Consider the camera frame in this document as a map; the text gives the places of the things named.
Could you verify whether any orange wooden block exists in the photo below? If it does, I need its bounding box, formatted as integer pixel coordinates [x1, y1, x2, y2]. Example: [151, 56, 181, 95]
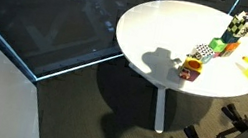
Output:
[223, 39, 241, 54]

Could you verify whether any soft cube with letter A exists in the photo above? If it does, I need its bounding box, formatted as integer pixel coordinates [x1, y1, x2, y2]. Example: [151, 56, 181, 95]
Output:
[225, 9, 248, 42]

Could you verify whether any black bar clamp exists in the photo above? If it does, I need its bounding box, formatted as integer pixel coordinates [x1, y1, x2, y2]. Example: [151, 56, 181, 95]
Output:
[218, 102, 248, 134]

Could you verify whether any gray slanted pole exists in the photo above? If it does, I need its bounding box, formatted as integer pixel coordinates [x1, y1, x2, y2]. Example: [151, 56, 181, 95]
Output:
[227, 0, 242, 16]

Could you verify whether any green wooden block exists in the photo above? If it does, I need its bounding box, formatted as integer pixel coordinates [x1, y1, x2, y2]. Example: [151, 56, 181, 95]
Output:
[207, 36, 229, 54]

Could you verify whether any soft cube with red circle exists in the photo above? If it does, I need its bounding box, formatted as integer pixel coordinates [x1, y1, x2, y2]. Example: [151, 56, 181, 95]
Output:
[177, 54, 205, 84]

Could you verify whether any red wooden block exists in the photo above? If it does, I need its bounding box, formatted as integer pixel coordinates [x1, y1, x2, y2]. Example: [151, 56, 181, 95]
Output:
[212, 50, 222, 59]

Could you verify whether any blue wooden block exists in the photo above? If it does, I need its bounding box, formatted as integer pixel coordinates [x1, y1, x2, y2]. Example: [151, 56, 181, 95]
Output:
[220, 29, 242, 47]

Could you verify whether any soft cube with triangle pattern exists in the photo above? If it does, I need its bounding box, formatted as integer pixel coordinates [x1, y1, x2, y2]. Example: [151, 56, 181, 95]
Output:
[188, 41, 217, 66]

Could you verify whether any metal window frame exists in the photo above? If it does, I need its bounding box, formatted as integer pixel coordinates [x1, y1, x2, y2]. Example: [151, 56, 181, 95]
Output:
[0, 7, 129, 96]

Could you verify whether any white table leg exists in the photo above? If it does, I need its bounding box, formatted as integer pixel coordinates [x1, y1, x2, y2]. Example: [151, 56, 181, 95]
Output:
[118, 63, 174, 134]

